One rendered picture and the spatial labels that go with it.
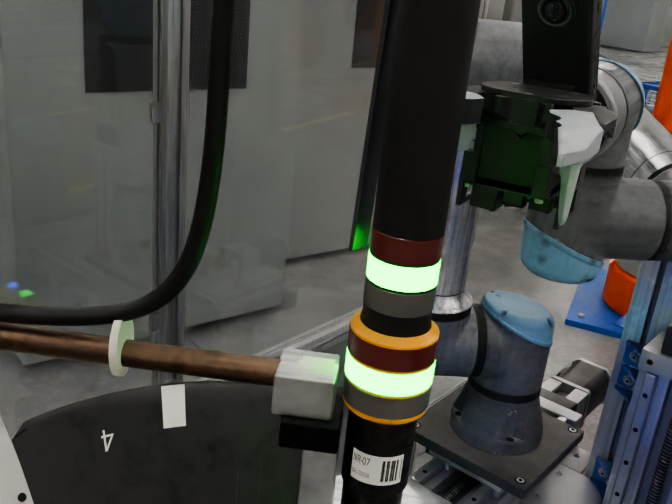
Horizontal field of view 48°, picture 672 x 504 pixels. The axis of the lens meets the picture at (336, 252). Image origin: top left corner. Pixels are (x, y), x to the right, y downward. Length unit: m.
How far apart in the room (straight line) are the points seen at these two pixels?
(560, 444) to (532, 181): 0.86
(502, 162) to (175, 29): 0.71
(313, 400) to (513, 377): 0.84
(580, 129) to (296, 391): 0.20
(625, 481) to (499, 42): 0.70
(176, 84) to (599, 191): 0.67
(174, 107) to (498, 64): 0.47
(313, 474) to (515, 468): 0.85
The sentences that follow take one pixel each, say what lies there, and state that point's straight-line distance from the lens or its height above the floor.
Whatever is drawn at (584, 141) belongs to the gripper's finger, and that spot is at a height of 1.66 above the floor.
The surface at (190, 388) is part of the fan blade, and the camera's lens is 0.58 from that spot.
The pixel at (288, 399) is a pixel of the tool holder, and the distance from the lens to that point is 0.37.
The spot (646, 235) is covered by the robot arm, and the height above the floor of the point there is 1.54.
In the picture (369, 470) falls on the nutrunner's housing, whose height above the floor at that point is 1.50.
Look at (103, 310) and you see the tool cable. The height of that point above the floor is 1.57.
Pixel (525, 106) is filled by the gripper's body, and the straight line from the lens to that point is 0.49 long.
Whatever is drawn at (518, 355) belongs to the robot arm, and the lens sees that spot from 1.17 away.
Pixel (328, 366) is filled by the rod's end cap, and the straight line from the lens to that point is 0.37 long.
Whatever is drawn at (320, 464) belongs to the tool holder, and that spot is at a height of 1.50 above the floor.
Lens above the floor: 1.74
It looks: 21 degrees down
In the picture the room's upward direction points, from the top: 6 degrees clockwise
